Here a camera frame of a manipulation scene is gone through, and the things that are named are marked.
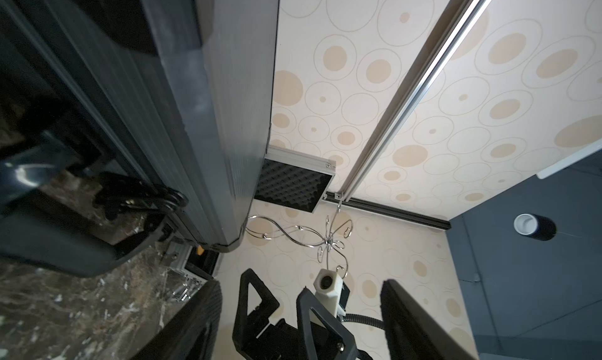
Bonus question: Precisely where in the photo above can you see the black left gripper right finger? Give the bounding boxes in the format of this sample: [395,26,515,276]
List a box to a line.
[380,279,472,359]

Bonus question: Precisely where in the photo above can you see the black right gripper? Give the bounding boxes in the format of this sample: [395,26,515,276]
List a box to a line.
[232,268,372,360]

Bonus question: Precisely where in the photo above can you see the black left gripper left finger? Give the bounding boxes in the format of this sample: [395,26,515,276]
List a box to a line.
[133,280,223,359]

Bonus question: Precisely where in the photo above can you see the dark grey poker case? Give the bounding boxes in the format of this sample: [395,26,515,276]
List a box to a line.
[1,0,280,277]

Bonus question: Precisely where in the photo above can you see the silver aluminium poker case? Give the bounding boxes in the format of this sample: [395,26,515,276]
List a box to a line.
[162,147,336,302]

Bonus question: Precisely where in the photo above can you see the chrome hook stand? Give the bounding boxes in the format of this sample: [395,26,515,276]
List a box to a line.
[245,203,354,280]

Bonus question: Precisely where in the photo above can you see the black ceiling spotlight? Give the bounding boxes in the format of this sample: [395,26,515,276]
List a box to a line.
[514,214,557,241]

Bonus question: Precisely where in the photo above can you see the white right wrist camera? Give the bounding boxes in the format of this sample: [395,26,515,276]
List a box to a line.
[314,269,351,320]

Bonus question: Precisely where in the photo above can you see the horizontal aluminium rail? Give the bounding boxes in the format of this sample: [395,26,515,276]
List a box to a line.
[334,0,492,202]

